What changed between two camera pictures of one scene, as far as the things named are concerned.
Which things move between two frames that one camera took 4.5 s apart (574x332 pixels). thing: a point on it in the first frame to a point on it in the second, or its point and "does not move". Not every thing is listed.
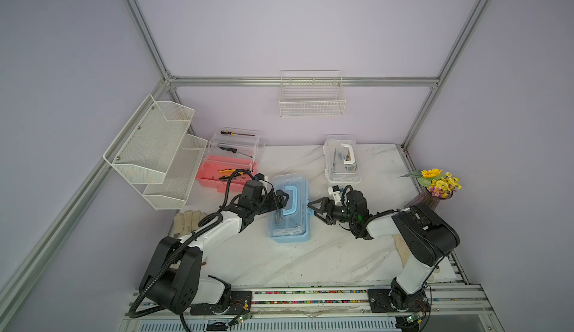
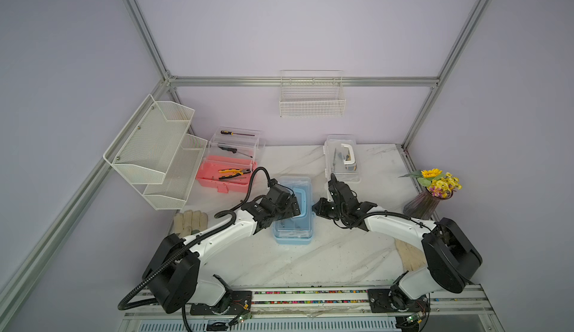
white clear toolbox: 342,159 does not move
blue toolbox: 291,223 does not move
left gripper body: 265,205 to 288,211
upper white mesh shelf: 144,149 does not move
